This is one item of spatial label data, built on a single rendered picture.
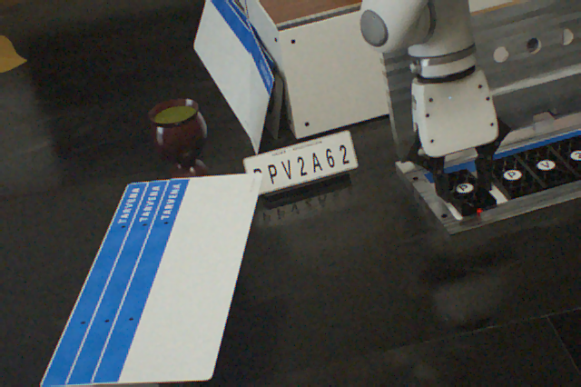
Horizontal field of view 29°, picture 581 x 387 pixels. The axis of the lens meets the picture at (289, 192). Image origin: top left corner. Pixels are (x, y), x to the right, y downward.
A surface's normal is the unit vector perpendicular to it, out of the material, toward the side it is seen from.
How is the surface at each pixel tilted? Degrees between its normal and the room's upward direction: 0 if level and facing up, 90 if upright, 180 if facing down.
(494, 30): 81
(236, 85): 63
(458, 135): 77
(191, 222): 0
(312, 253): 0
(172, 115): 0
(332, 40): 90
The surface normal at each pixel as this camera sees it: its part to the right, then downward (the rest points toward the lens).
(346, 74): 0.26, 0.48
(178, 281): -0.15, -0.83
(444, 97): 0.15, 0.27
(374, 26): -0.70, 0.43
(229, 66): -0.91, -0.13
